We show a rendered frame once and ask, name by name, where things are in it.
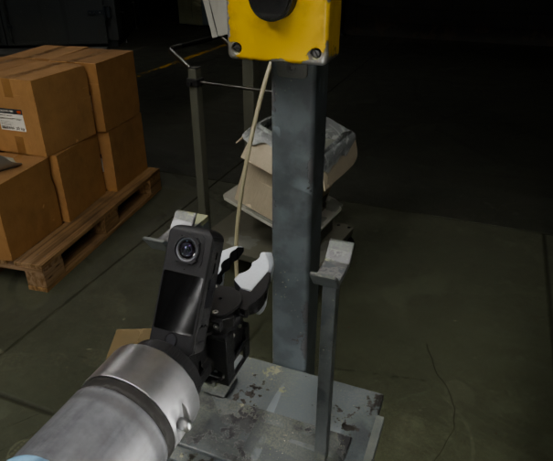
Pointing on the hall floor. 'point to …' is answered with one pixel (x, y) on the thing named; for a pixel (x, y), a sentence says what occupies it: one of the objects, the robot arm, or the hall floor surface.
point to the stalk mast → (297, 212)
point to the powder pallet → (100, 223)
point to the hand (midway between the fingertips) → (250, 251)
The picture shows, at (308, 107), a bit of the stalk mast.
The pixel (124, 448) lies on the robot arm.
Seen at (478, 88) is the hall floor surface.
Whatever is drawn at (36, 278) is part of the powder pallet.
